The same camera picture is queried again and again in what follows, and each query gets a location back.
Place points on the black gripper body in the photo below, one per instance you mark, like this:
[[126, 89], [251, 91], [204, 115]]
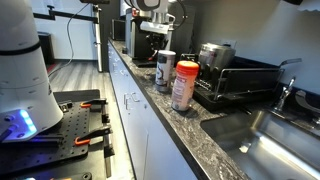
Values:
[[156, 38]]

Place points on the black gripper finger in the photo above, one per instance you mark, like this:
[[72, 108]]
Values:
[[154, 48]]

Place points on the stainless steel sink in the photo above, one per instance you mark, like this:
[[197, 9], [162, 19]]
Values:
[[266, 146]]

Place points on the black dish drying rack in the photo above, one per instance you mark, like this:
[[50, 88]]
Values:
[[241, 82]]

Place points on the grey cabinet front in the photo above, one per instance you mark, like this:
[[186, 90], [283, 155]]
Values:
[[153, 154]]

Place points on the stainless steel pot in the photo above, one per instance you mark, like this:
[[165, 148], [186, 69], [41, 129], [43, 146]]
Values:
[[213, 56]]

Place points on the chrome sink faucet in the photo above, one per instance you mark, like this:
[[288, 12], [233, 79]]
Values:
[[285, 93]]

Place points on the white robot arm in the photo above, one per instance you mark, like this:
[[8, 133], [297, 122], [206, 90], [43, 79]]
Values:
[[27, 104]]

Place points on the black coffee machine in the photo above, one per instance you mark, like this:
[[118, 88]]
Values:
[[143, 16]]

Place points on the orange black clamp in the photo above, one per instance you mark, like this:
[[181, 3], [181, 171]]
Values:
[[101, 131], [89, 103]]

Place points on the black camera on mount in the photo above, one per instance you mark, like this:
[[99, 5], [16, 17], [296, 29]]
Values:
[[96, 1]]

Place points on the white cylindrical canister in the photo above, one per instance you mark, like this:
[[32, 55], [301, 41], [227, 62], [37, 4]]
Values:
[[165, 61]]

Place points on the orange black clamp rear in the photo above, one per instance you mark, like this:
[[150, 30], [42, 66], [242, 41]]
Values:
[[89, 103]]

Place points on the orange black clamp front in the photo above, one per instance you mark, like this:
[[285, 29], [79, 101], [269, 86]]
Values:
[[101, 131]]

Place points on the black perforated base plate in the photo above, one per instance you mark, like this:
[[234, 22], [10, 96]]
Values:
[[55, 145]]

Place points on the orange lid creamer bottle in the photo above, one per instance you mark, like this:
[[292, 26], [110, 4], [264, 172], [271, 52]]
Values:
[[186, 73]]

